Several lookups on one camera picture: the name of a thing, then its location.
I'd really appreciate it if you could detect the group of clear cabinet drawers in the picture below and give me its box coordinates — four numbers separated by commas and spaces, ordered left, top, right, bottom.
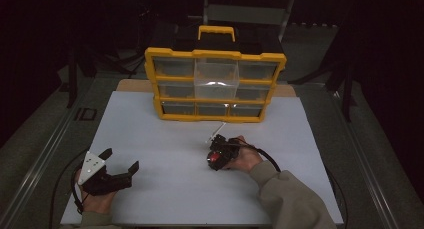
152, 56, 279, 118

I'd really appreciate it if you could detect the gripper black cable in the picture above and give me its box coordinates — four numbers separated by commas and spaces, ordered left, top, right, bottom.
228, 138, 349, 229
49, 148, 91, 229

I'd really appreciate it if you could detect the person's left hand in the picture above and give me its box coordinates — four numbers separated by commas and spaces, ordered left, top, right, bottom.
74, 168, 118, 215

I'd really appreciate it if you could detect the black stand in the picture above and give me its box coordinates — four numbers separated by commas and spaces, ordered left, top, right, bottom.
288, 38, 356, 123
64, 45, 81, 109

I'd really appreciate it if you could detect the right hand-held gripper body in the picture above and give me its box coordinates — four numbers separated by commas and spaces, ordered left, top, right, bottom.
205, 122, 242, 157

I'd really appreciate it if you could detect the single clear plastic drawer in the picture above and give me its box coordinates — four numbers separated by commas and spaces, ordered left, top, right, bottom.
193, 58, 240, 100

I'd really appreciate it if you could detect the white table sheet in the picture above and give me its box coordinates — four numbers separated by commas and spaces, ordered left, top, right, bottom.
60, 90, 344, 227

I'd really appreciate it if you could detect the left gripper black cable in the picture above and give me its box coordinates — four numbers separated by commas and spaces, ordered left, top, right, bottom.
49, 148, 91, 229

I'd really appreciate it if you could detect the person's right hand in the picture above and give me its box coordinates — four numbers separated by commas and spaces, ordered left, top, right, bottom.
228, 135, 264, 174

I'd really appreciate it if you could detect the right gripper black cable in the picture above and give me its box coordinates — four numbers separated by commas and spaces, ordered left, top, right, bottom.
228, 138, 349, 229

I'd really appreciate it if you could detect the aluminium rail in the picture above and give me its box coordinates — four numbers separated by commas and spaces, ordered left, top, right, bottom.
0, 98, 84, 229
329, 88, 401, 229

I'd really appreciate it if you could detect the grey metal stand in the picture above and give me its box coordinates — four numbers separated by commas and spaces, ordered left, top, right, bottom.
201, 0, 298, 42

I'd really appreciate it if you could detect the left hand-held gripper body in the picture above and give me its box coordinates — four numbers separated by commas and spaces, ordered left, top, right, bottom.
77, 150, 134, 197

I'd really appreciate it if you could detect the yellow and black organizer cabinet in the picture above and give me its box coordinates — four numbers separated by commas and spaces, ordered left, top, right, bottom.
144, 22, 288, 124

